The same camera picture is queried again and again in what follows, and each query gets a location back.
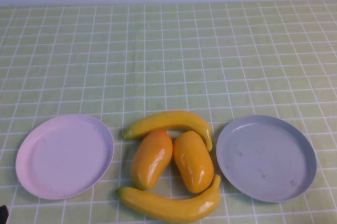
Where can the strongly curved yellow banana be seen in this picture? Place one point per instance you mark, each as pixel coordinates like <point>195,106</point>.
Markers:
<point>168,120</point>

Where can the orange mango with green tip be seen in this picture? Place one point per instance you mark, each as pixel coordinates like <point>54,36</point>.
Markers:
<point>151,158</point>

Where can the orange yellow mango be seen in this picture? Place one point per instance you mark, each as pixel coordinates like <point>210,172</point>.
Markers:
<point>193,163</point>

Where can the large yellow banana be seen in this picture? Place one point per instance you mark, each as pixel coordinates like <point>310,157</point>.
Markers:
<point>168,208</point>

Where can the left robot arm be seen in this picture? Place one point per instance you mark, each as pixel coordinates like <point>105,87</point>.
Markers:
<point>3,214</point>

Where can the grey round plate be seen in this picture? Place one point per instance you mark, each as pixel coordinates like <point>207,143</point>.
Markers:
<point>266,158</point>

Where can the pink round plate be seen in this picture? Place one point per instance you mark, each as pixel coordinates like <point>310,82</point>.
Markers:
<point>65,160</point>

